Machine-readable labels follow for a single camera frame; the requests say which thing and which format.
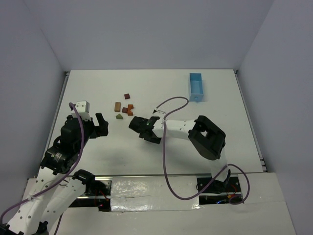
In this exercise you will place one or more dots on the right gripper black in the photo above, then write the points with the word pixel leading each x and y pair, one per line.
pixel 143 127

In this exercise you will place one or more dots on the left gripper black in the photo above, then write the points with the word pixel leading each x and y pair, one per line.
pixel 97 126

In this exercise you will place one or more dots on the light brown rectangular block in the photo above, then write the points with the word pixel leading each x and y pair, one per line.
pixel 117 107

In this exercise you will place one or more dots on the blue rectangular box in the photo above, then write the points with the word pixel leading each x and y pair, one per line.
pixel 195 87

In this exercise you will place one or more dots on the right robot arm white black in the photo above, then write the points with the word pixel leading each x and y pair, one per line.
pixel 207 138

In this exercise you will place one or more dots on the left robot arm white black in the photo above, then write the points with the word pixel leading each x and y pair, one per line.
pixel 57 186

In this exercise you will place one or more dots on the green triangular block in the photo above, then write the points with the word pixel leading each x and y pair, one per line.
pixel 119 116

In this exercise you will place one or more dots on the orange arch block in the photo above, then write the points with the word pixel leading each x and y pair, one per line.
pixel 130 110

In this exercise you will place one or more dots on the silver tape patch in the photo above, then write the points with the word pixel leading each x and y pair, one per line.
pixel 138 194

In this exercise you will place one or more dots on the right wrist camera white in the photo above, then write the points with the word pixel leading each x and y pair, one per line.
pixel 158 113

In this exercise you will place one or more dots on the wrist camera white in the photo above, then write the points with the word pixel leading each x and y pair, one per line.
pixel 82 108
pixel 158 113

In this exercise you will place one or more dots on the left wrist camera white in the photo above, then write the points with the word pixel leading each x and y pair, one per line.
pixel 82 108

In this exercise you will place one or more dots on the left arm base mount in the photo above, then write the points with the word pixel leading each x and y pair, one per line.
pixel 98 197

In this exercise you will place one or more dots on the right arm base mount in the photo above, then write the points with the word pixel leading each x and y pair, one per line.
pixel 218 193

